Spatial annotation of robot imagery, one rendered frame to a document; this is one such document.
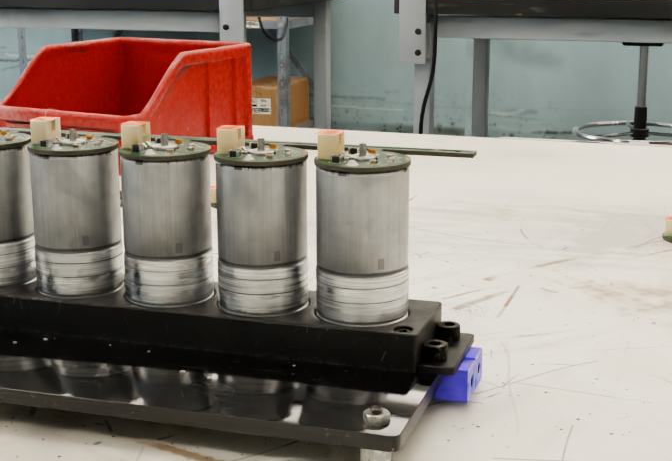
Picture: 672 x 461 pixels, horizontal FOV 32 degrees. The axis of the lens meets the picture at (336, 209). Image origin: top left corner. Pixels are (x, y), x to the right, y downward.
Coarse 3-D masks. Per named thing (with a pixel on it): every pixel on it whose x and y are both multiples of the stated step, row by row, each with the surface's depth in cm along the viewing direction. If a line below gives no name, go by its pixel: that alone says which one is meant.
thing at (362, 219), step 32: (320, 192) 30; (352, 192) 29; (384, 192) 29; (320, 224) 30; (352, 224) 29; (384, 224) 29; (320, 256) 30; (352, 256) 30; (384, 256) 30; (320, 288) 30; (352, 288) 30; (384, 288) 30; (352, 320) 30; (384, 320) 30
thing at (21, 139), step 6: (0, 132) 35; (0, 138) 34; (6, 138) 33; (12, 138) 33; (18, 138) 33; (24, 138) 33; (30, 138) 33; (0, 144) 32; (6, 144) 33; (12, 144) 33; (18, 144) 33; (24, 144) 33
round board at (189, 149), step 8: (136, 144) 31; (152, 144) 32; (184, 144) 32; (192, 144) 32; (200, 144) 32; (120, 152) 31; (128, 152) 31; (136, 152) 31; (144, 152) 31; (160, 152) 31; (168, 152) 31; (176, 152) 31; (184, 152) 31; (192, 152) 31; (200, 152) 31; (208, 152) 32; (144, 160) 31; (152, 160) 31; (160, 160) 31; (168, 160) 31
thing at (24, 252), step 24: (0, 168) 33; (24, 168) 33; (0, 192) 33; (24, 192) 33; (0, 216) 33; (24, 216) 33; (0, 240) 33; (24, 240) 34; (0, 264) 33; (24, 264) 34; (0, 288) 33
